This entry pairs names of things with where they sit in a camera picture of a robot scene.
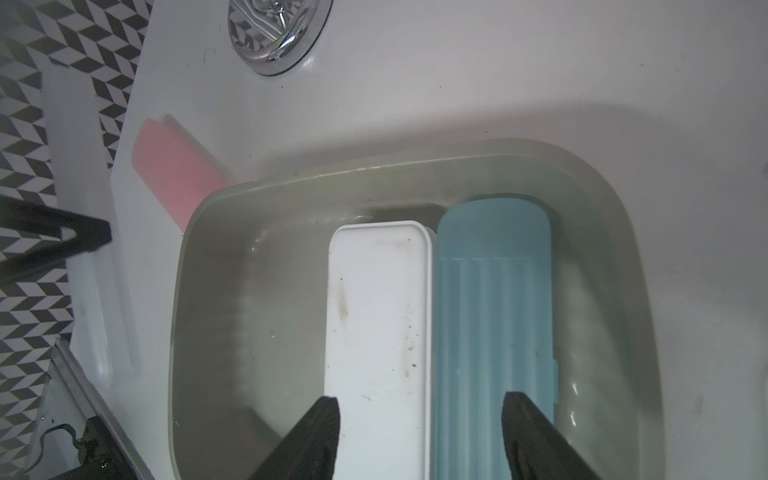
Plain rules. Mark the light blue pencil case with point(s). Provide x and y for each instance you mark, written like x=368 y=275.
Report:
x=493 y=330

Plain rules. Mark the chrome cup rack stand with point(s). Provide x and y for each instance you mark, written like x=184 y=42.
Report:
x=272 y=37

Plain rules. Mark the white pencil case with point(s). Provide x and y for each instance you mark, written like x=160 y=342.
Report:
x=378 y=348

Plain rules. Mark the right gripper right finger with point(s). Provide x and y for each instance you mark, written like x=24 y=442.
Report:
x=533 y=446

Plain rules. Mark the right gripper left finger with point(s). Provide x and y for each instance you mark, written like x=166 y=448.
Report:
x=309 y=450

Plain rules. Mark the grey storage box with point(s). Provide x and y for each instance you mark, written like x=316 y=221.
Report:
x=249 y=322

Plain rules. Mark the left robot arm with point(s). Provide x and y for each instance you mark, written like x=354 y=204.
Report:
x=75 y=234

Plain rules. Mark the pink pencil case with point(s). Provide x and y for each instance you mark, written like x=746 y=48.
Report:
x=178 y=170

